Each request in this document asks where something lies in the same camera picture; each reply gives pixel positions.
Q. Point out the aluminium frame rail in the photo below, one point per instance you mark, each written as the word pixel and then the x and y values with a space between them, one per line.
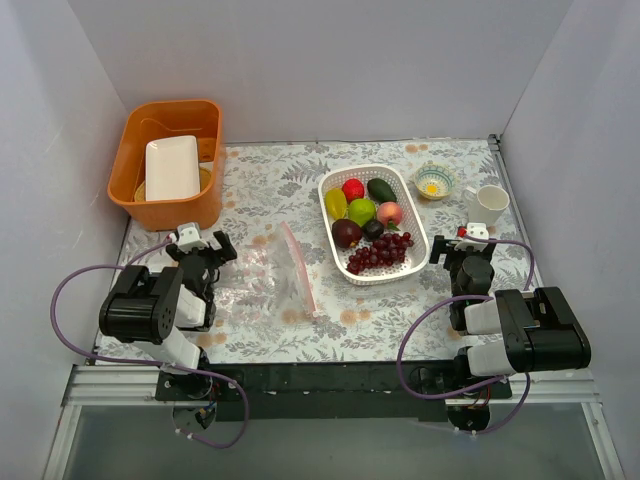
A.
pixel 121 385

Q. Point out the red grape bunch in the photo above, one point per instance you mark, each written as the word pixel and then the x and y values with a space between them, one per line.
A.
pixel 387 251

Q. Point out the white mug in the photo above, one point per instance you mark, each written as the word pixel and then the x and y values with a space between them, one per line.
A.
pixel 486 204

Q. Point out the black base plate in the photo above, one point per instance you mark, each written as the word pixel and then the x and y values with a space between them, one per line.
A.
pixel 346 390

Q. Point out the dark green avocado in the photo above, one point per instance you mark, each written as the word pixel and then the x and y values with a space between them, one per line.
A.
pixel 380 191

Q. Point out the orange plastic tub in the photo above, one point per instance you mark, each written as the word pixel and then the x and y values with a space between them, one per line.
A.
pixel 201 118

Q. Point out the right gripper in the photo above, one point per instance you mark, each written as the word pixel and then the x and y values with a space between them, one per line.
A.
pixel 445 246

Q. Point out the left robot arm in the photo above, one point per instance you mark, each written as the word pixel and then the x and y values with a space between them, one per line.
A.
pixel 154 310

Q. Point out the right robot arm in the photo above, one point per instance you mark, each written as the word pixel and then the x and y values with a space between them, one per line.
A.
pixel 539 330

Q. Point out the white rectangular plate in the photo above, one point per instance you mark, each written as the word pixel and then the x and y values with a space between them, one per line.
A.
pixel 171 168

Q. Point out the dark red plum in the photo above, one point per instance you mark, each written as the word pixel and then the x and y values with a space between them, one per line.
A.
pixel 346 233

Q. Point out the yellow starfruit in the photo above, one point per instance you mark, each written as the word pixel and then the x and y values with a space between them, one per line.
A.
pixel 336 203

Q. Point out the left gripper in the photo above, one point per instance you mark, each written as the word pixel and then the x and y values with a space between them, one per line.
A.
pixel 201 251

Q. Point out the white perforated fruit basket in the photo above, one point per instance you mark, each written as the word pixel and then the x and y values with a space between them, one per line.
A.
pixel 415 259

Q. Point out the clear zip top bag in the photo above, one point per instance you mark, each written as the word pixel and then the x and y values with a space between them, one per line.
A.
pixel 268 283

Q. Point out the patterned small bowl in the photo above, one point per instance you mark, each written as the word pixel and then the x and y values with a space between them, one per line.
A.
pixel 434 181

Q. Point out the red strawberry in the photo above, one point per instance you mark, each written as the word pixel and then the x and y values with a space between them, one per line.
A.
pixel 353 189

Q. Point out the pink peach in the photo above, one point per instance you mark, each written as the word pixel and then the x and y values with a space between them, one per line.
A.
pixel 390 215

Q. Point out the green apple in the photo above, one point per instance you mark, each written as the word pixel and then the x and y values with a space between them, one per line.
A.
pixel 361 211

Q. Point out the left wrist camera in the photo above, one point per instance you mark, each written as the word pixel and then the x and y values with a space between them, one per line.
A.
pixel 187 237

